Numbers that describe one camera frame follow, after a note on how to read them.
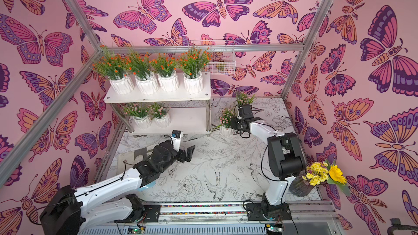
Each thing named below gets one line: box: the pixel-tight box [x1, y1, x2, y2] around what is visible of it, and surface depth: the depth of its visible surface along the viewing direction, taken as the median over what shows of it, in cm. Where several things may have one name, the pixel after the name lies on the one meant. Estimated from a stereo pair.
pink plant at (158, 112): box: [148, 101, 172, 128], surface depth 93 cm
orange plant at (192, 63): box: [177, 46, 212, 95], surface depth 73 cm
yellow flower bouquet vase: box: [289, 158, 352, 198], surface depth 63 cm
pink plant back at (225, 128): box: [216, 107, 237, 136], surface depth 93 cm
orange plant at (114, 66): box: [92, 45, 135, 96], surface depth 73 cm
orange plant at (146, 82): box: [126, 50, 160, 95], surface depth 74 cm
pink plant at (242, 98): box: [236, 91, 255, 108], surface depth 102 cm
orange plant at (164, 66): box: [149, 53, 180, 93], surface depth 74 cm
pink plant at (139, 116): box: [123, 102, 152, 130], surface depth 90 cm
